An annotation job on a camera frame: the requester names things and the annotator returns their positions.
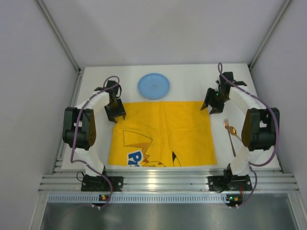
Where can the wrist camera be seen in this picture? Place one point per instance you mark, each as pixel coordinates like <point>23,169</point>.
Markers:
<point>112,87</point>
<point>227,79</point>

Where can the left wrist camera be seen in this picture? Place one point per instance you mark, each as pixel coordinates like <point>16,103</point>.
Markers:
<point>112,87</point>

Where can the gold spoon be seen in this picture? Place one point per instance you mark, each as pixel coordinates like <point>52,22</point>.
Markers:
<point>233,132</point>

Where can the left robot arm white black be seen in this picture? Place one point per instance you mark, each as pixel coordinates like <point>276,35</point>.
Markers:
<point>79,128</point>

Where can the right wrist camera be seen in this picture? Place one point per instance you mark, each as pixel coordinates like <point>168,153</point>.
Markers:
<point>227,79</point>

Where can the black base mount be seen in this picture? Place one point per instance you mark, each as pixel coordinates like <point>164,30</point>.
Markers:
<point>99,184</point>
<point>221,183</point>

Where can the light blue plate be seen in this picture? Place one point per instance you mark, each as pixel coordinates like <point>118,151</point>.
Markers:
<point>153,86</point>

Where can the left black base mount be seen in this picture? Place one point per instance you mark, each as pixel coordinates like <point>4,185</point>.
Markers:
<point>99,184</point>

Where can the left aluminium corner post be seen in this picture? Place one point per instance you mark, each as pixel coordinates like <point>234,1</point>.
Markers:
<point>55,30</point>

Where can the aluminium rail frame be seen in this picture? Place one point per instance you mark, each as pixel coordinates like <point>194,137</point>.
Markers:
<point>170,180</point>

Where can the slotted cable duct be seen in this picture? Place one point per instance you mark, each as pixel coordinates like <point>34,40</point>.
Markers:
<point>144,198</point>

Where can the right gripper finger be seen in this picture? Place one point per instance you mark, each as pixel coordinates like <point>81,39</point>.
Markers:
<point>209,96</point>
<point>216,110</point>

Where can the rose gold fork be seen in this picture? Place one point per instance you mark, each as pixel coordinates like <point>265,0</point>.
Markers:
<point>226,125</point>

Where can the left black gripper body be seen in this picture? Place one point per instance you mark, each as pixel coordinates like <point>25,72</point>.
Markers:
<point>114,110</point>

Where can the right aluminium corner post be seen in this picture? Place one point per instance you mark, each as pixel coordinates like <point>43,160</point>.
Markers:
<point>270,32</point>

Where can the aluminium corner post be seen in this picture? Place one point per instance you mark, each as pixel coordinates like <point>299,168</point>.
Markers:
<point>55,30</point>
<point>270,32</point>

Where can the yellow cartoon placemat cloth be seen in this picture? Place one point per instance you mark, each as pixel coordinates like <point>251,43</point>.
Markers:
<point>163,134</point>

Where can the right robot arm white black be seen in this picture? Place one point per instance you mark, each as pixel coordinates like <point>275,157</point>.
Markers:
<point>260,129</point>

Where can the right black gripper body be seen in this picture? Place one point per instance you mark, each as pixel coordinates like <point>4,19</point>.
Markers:
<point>214,103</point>

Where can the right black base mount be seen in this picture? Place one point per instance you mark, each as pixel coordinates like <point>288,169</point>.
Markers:
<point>221,183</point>

